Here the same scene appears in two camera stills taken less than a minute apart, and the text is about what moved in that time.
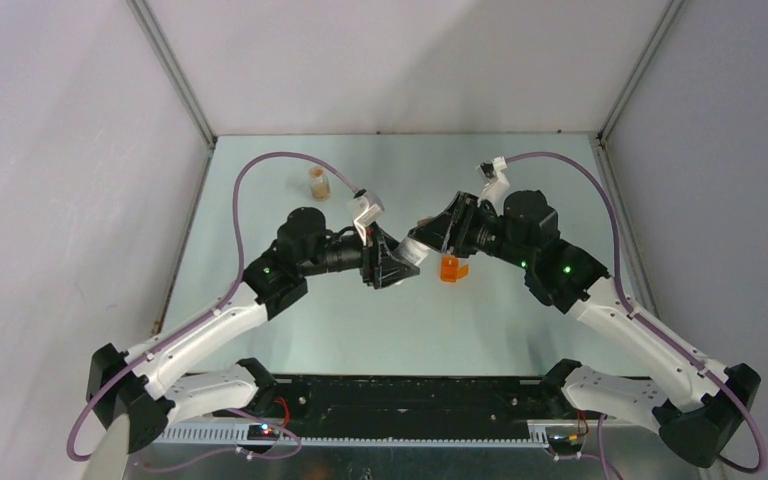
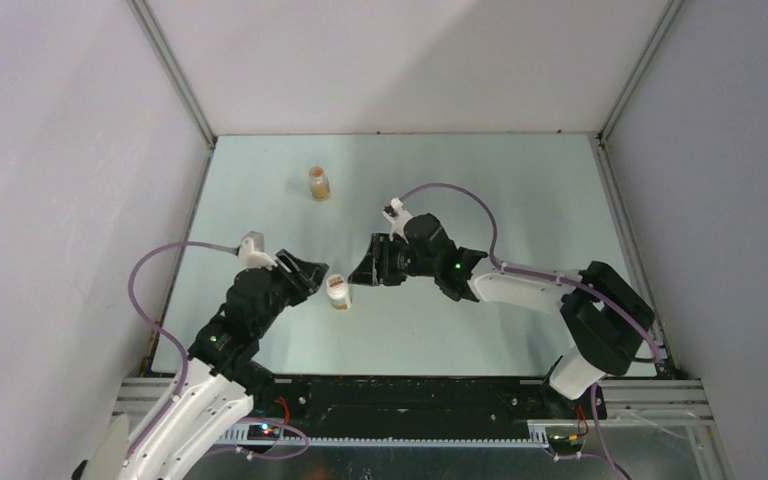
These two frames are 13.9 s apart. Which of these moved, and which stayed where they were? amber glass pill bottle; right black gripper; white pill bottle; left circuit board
Moved: white pill bottle; right black gripper
Stayed: left circuit board; amber glass pill bottle
